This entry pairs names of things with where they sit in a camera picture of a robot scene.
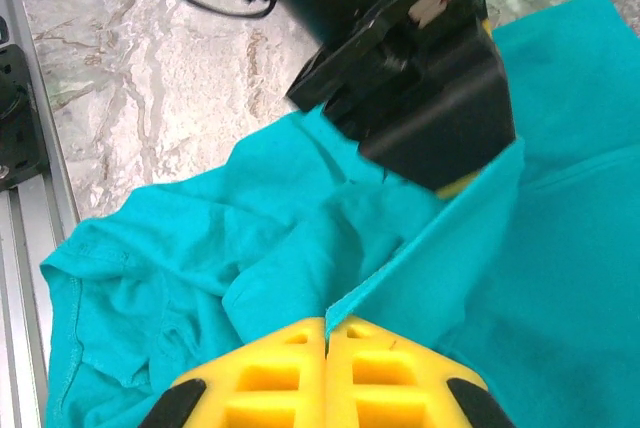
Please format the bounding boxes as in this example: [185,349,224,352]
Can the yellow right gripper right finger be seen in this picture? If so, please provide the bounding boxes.
[324,315,516,428]

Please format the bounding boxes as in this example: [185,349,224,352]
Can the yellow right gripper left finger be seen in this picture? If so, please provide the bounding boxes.
[139,316,329,428]

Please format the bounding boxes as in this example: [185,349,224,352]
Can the teal t-shirt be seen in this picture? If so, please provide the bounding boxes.
[39,0,640,428]

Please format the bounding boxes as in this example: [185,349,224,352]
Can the aluminium mounting rail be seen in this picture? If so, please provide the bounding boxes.
[0,0,84,428]

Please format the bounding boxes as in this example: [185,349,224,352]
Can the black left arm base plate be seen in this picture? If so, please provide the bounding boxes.
[0,15,51,193]

